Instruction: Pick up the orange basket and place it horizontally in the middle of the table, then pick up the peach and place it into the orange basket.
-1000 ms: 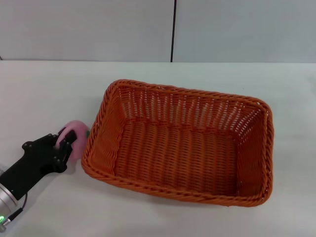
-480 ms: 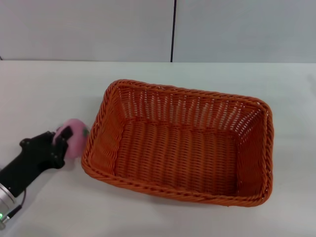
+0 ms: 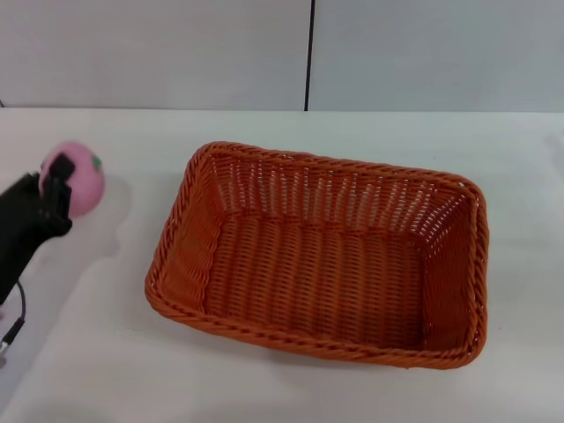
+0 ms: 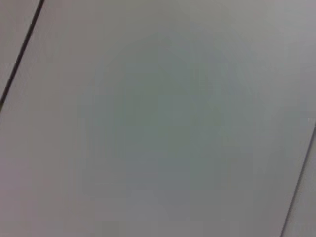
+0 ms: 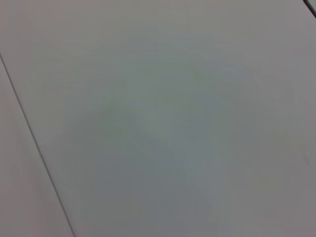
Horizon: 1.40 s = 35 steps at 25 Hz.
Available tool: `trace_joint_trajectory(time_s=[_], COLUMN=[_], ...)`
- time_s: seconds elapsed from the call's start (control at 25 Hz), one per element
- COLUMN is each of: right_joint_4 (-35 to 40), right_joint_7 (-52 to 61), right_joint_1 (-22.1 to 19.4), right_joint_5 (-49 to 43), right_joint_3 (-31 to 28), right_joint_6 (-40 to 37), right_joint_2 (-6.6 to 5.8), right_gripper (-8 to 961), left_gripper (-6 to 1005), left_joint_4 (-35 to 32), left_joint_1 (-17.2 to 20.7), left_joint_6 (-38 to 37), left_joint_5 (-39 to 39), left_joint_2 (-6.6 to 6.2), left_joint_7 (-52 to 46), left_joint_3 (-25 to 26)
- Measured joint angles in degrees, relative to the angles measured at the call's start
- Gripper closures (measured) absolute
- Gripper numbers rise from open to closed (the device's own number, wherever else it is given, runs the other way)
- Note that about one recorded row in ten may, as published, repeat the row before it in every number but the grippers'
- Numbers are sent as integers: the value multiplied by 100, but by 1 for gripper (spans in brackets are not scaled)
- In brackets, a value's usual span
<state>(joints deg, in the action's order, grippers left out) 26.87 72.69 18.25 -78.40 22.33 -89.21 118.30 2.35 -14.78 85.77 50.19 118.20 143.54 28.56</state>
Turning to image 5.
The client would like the dark edge strip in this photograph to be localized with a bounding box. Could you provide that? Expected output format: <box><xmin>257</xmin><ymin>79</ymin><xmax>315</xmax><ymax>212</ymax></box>
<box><xmin>303</xmin><ymin>0</ymin><xmax>316</xmax><ymax>18</ymax></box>

